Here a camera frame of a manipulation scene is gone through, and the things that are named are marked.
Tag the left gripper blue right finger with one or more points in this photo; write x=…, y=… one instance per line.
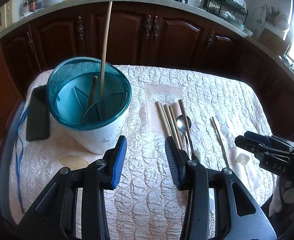
x=176, y=161

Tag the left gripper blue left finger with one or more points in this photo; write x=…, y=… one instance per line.
x=115, y=158

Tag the light bamboo chopstick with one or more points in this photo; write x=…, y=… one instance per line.
x=164, y=119
x=104, y=48

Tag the white gloved right hand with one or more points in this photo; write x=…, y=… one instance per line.
x=283, y=195

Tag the brown bamboo chopstick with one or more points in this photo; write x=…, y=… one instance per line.
x=176, y=127

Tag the metal spoon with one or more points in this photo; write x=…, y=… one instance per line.
x=182, y=127

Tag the white cup with teal rim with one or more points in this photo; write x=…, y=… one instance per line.
x=94, y=116

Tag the thin dark chopstick pair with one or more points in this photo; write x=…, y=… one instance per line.
x=220, y=141

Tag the tan bamboo chopstick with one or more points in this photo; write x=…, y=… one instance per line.
x=172, y=126

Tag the dark brown chopstick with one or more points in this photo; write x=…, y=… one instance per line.
x=180, y=101

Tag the white quilted tablecloth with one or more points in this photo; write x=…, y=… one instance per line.
x=146, y=204

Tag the black phone-like block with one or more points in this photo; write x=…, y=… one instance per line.
x=38, y=119

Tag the dark wooden lower cabinets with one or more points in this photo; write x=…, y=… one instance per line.
x=143, y=34

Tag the light bamboo chopstick in cup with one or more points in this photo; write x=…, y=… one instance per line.
x=104, y=48

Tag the black dish rack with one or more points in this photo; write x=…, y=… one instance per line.
x=216, y=6

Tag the white bowl on counter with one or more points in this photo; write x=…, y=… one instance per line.
x=48, y=3

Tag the cream microwave oven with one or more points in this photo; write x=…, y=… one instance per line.
x=10, y=13

